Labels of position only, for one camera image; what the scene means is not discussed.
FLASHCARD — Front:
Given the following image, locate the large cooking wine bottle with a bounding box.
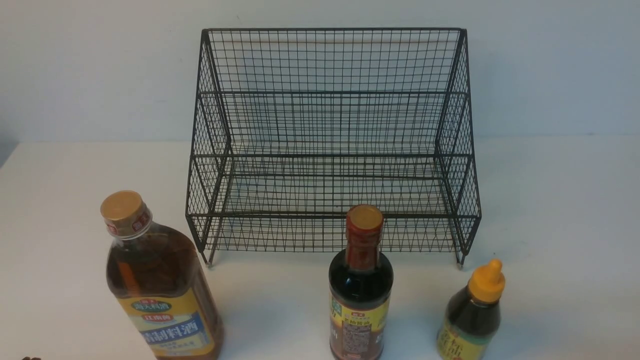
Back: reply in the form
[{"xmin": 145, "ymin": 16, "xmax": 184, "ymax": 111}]
[{"xmin": 100, "ymin": 190, "xmax": 225, "ymax": 360}]

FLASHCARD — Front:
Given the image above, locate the dark soy sauce bottle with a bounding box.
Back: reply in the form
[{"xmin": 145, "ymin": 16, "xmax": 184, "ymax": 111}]
[{"xmin": 328, "ymin": 204, "xmax": 394, "ymax": 360}]

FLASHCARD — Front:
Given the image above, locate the black wire mesh rack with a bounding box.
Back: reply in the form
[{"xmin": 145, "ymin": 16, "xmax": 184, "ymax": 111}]
[{"xmin": 185, "ymin": 27, "xmax": 482, "ymax": 269}]

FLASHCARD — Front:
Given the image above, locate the small yellow-capped sauce bottle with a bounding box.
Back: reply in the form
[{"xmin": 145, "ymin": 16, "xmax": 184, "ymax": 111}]
[{"xmin": 436, "ymin": 259, "xmax": 506, "ymax": 360}]

